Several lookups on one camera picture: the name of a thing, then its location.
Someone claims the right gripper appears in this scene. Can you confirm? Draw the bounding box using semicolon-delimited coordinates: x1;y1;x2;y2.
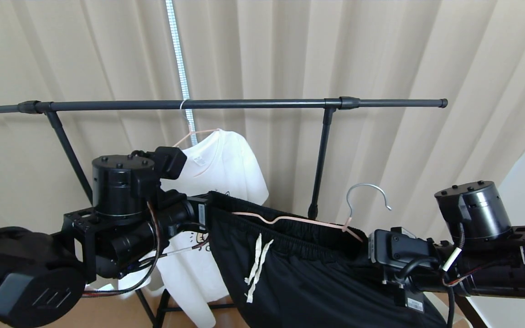
394;272;451;313

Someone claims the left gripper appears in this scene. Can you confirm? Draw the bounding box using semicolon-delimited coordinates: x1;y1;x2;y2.
168;190;209;232

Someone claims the white printed T-shirt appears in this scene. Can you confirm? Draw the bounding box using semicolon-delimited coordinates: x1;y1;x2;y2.
117;129;270;328

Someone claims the pink clothes hanger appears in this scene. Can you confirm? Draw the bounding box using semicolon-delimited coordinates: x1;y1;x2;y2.
232;183;392;243
171;99;221;149

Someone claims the black garment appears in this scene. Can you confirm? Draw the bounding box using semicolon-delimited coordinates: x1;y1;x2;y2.
205;191;448;328

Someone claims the black clothes rack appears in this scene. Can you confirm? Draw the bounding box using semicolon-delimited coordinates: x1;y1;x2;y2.
0;97;448;328

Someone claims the beige curtain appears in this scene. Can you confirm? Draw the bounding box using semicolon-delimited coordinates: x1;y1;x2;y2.
0;0;525;292

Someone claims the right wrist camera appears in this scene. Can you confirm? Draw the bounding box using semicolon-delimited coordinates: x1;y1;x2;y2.
368;227;440;285

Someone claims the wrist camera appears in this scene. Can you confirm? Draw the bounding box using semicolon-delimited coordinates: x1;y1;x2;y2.
368;227;440;285
131;146;188;181

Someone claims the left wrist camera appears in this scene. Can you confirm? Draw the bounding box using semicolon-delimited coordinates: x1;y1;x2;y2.
131;146;188;181

